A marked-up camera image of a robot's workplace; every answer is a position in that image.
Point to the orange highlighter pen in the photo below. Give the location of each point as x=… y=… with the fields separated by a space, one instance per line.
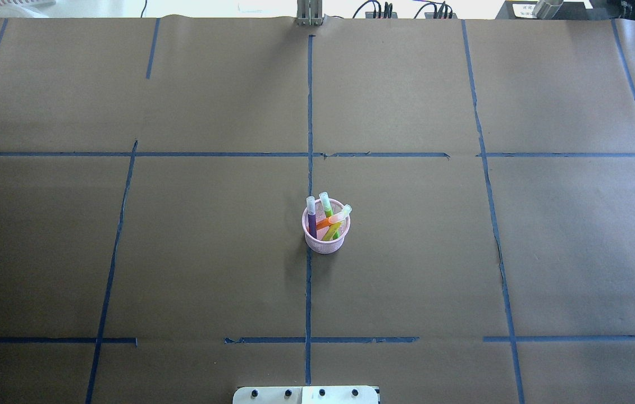
x=334 y=218

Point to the purple highlighter pen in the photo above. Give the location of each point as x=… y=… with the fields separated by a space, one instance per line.
x=311 y=215

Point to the green highlighter pen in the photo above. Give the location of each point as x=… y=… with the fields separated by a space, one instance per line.
x=326 y=204

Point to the pink mesh pen holder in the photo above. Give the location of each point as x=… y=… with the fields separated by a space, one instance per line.
x=318 y=245

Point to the steel cup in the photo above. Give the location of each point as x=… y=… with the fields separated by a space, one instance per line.
x=546 y=9

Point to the lower orange black connector box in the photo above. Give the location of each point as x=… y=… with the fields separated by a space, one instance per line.
x=435 y=11

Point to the orange black connector box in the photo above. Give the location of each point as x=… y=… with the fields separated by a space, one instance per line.
x=435 y=11
x=380 y=10

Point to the upper orange black connector box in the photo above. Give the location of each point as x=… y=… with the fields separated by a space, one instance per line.
x=380 y=10

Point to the white plastic basket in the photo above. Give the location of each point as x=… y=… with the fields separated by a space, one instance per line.
x=3 y=3

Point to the aluminium frame post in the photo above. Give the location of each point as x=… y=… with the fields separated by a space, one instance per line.
x=309 y=13

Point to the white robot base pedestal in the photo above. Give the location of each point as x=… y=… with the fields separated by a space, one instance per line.
x=344 y=393

